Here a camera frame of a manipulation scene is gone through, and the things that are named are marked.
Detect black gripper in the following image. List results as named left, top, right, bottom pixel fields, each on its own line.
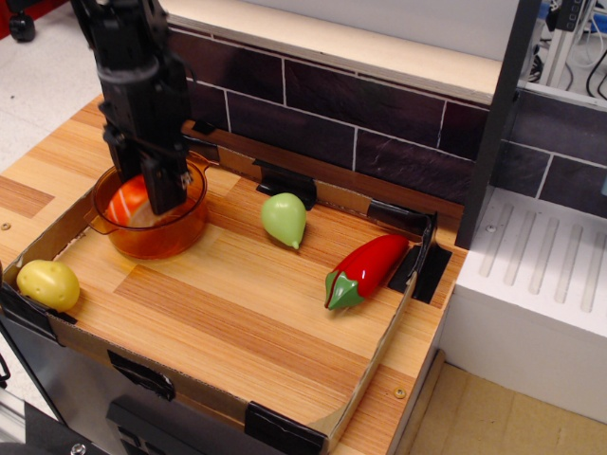
left=96, top=56, right=193, bottom=215

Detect orange salmon sushi toy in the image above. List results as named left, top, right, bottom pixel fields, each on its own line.
left=105, top=174, right=160, bottom=228

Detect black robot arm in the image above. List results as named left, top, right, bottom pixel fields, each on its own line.
left=72, top=1, right=192, bottom=215

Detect brown cardboard fence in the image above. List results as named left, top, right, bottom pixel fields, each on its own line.
left=1, top=120, right=464, bottom=454

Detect transparent orange plastic pot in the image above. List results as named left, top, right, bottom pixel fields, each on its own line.
left=85, top=153, right=210, bottom=260

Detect green toy pear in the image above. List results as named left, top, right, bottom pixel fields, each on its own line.
left=261, top=192, right=306, bottom=249

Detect yellow toy potato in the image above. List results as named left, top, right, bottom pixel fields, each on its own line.
left=16, top=260, right=81, bottom=312

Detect red toy chili pepper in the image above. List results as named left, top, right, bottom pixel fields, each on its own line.
left=324, top=234, right=410, bottom=311

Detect dark brick backsplash panel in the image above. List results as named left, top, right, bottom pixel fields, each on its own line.
left=170, top=27, right=606, bottom=216

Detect white toy sink drainboard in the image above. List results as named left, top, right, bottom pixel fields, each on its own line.
left=439, top=190, right=606, bottom=422

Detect dark grey vertical post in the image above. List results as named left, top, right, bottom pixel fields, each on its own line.
left=455, top=1, right=541, bottom=249

